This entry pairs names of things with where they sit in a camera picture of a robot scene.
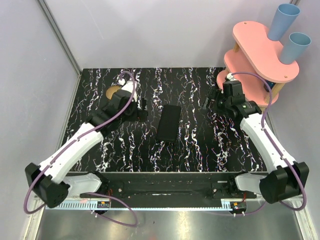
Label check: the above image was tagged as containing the black zip tool case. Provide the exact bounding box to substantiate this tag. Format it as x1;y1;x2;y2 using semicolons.
156;104;182;143

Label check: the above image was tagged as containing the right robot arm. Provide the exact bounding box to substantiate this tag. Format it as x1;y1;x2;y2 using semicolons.
203;80;310;206

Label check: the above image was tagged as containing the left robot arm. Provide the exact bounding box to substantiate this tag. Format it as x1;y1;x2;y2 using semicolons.
24;89;148;208

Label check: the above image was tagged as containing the bronze bowl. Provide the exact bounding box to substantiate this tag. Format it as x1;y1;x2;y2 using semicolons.
105;85;122;100

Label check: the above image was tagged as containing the dark blue cup on shelf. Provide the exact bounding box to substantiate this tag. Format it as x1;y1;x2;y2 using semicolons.
263;80;275;92

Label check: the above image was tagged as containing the pink three-tier shelf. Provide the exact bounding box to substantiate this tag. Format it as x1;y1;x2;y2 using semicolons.
216;21;300;104

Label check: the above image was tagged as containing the blue cup lower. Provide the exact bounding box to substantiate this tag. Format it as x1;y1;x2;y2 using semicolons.
278;32;312;65

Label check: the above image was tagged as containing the blue cup upper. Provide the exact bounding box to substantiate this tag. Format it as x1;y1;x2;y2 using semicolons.
267;3;301;41

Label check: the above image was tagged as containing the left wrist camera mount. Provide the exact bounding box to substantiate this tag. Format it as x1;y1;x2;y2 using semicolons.
118;78;137;93

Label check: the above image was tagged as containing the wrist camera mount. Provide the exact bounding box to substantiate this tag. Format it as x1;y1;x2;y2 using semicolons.
118;78;137;93
225;73;237;82

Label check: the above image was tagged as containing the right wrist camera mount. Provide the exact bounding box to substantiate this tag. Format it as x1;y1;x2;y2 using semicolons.
225;73;237;82

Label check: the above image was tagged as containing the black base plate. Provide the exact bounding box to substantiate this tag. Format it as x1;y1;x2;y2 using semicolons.
92;171;256;199

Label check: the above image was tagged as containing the aluminium rail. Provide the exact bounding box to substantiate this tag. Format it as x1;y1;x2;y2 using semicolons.
34;180;306;201

